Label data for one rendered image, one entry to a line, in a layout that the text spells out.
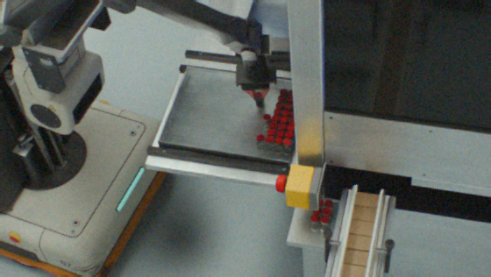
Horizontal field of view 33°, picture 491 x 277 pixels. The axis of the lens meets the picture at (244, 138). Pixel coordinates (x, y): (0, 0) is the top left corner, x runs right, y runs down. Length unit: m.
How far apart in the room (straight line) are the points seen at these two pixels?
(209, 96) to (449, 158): 0.71
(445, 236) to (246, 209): 1.14
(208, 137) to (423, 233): 0.59
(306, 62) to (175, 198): 1.56
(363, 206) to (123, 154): 1.20
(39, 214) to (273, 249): 0.82
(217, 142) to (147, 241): 0.98
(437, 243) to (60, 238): 1.26
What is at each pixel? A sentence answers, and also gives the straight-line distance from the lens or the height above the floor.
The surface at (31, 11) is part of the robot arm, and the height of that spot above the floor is 1.33.
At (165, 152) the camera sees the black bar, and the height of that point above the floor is 0.90.
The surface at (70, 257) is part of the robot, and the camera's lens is 2.75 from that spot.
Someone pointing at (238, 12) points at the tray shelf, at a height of 0.88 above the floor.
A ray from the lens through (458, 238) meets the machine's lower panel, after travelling 2.05.
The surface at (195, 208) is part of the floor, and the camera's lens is 3.05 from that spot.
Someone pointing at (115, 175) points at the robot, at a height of 0.28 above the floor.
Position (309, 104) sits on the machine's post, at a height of 1.22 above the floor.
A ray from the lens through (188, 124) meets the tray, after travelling 2.15.
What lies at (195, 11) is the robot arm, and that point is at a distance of 1.80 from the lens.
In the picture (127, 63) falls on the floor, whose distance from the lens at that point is 3.57.
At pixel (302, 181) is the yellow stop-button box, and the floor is 1.03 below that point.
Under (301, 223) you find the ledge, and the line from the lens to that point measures 1.94.
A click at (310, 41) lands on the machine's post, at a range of 1.57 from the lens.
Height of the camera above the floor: 2.53
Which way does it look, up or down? 52 degrees down
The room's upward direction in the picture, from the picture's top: 8 degrees counter-clockwise
